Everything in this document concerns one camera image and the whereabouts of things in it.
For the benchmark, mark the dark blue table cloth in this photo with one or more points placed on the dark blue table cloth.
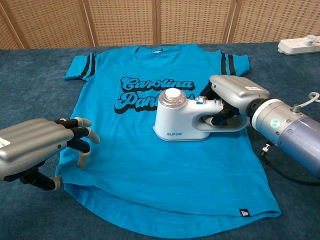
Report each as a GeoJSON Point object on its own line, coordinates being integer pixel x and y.
{"type": "Point", "coordinates": [30, 75]}

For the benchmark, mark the blue Carolina Panthers t-shirt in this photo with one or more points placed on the blue Carolina Panthers t-shirt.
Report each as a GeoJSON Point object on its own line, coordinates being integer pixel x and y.
{"type": "Point", "coordinates": [150, 175]}

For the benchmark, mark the white handheld steam iron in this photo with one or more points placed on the white handheld steam iron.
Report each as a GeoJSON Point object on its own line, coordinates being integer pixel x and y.
{"type": "Point", "coordinates": [177, 120]}

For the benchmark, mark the wicker folding screen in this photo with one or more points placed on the wicker folding screen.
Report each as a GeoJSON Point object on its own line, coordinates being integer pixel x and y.
{"type": "Point", "coordinates": [125, 22]}

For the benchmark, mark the white power strip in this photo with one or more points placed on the white power strip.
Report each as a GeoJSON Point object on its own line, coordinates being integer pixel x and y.
{"type": "Point", "coordinates": [297, 47]}

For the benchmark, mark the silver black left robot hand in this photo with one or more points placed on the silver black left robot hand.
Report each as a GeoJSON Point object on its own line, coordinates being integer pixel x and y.
{"type": "Point", "coordinates": [30, 147]}

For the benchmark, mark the white power plug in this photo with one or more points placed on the white power plug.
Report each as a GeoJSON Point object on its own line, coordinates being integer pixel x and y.
{"type": "Point", "coordinates": [311, 40]}

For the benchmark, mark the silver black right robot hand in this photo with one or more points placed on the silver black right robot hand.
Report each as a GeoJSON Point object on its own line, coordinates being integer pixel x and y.
{"type": "Point", "coordinates": [237, 91]}

